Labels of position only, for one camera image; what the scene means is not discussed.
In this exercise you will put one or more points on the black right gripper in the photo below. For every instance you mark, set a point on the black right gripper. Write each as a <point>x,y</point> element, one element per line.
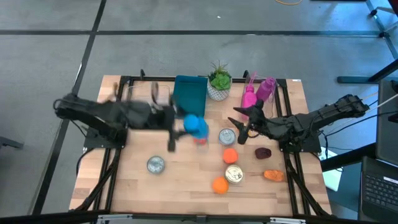
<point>259,124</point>

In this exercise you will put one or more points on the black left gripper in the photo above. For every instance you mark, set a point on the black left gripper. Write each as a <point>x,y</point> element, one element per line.
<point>161,118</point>

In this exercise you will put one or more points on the blue plastic water bottle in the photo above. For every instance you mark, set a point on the blue plastic water bottle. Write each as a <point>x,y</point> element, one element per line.
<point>196,126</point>

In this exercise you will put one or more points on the small silver-lid blue can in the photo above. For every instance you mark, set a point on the small silver-lid blue can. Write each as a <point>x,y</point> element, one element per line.
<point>227,137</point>

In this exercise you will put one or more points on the pink plastic water bottle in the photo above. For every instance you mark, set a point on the pink plastic water bottle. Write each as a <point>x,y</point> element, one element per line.
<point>248,99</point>

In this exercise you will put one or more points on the dark maroon toy fruit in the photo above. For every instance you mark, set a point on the dark maroon toy fruit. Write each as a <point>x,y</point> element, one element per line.
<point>263,152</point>

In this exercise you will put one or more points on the orange toy fruit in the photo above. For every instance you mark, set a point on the orange toy fruit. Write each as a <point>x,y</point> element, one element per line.
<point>230,155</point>

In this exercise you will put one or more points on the purple plastic water bottle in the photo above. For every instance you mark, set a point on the purple plastic water bottle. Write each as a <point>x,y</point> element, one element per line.
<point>265,88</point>

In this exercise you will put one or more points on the orange bumpy toy food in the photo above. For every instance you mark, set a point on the orange bumpy toy food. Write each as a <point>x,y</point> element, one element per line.
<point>273,175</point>

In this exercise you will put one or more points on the yellow-orange toy fruit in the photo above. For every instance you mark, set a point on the yellow-orange toy fruit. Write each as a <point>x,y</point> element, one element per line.
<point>220,185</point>

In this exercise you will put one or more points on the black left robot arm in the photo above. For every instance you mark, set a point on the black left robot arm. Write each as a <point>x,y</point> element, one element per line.
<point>102,115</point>

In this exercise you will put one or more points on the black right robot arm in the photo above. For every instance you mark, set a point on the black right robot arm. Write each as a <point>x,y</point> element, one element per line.
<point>311,121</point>

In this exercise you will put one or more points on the tall clear plastic bin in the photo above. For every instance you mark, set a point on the tall clear plastic bin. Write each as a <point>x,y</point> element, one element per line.
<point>273,109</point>

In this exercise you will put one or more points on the teal plastic tray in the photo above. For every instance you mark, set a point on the teal plastic tray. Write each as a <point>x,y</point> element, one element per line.
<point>189,93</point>

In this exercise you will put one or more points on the silver-lid yellowfin tuna can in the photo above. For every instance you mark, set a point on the silver-lid yellowfin tuna can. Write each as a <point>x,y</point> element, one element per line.
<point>155,164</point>

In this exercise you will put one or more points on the succulent in patterned pot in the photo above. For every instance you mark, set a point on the succulent in patterned pot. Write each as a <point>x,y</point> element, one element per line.
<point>219,84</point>

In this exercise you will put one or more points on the wide clear plastic bin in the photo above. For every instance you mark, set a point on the wide clear plastic bin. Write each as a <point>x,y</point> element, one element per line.
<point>140,91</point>

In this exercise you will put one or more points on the gold-lid blue label can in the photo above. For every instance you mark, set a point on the gold-lid blue label can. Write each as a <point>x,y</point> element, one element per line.
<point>234,173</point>

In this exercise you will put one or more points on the white box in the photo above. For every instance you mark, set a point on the white box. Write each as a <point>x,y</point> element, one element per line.
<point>331,177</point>

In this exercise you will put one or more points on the black desk leg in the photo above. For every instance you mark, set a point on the black desk leg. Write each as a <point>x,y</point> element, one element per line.
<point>351,80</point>

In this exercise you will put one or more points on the dark grey equipment panel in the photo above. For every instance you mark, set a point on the dark grey equipment panel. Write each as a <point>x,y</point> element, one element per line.
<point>387,130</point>

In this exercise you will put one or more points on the black laptop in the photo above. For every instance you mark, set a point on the black laptop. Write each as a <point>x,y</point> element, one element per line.
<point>379,189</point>

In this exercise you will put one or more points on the grey rolling stand legs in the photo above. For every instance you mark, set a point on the grey rolling stand legs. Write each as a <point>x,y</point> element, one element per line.
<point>382,35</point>

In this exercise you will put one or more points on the grey furniture foot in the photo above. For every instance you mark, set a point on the grey furniture foot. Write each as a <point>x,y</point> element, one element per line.
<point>9,142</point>

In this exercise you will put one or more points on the black metal table frame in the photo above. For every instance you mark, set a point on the black metal table frame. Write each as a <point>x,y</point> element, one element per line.
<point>125,79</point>

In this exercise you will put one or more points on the black rail with silver brackets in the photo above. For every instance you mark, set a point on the black rail with silver brackets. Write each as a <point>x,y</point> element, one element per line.
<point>62,217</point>

